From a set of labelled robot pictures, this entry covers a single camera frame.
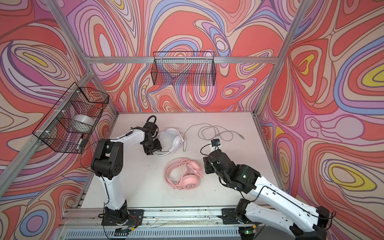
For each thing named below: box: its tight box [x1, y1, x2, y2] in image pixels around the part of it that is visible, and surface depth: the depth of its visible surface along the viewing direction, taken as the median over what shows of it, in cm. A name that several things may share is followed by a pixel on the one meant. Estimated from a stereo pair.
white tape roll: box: [72, 114, 95, 133], surface depth 74 cm
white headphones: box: [153, 128, 185, 157], surface depth 100 cm
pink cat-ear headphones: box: [164, 158, 204, 191], surface depth 83 cm
